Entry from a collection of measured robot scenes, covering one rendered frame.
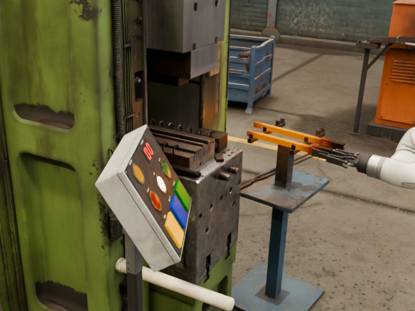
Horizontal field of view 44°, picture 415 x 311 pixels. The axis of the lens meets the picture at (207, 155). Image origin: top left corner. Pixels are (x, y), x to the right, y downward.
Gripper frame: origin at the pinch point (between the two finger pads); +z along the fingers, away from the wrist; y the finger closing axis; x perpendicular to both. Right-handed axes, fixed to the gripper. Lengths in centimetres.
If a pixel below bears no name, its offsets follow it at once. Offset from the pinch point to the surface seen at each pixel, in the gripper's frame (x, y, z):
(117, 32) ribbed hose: 54, -78, 36
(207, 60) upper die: 41, -41, 29
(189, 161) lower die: 6, -53, 28
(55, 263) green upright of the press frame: -38, -85, 68
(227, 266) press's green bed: -52, -27, 26
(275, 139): 1.0, -1.5, 21.2
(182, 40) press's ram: 50, -58, 27
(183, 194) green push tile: 10, -82, 7
